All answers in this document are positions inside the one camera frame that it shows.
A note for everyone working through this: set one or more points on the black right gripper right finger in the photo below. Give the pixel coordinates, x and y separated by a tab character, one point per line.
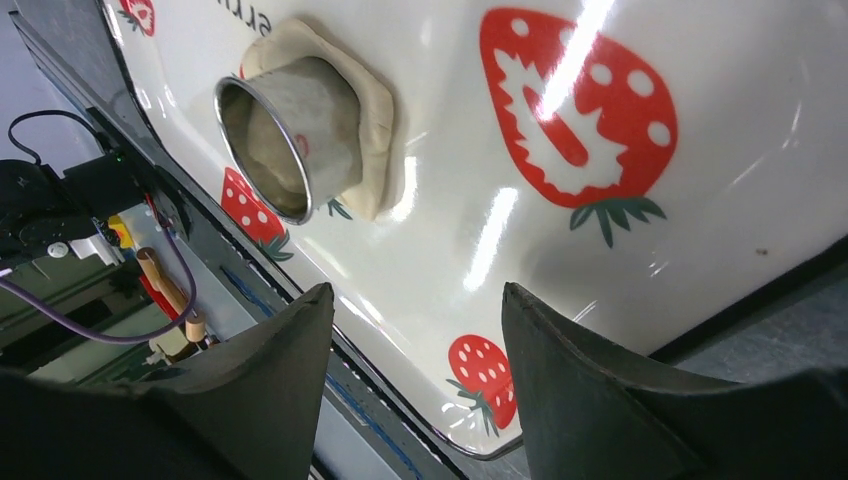
591	409

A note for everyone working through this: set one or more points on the white strawberry print tray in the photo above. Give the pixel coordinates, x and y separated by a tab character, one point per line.
638	165

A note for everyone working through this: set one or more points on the beige dough piece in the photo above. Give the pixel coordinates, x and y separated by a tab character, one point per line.
294	39

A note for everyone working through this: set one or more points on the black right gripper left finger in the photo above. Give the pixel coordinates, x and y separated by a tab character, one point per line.
247	408

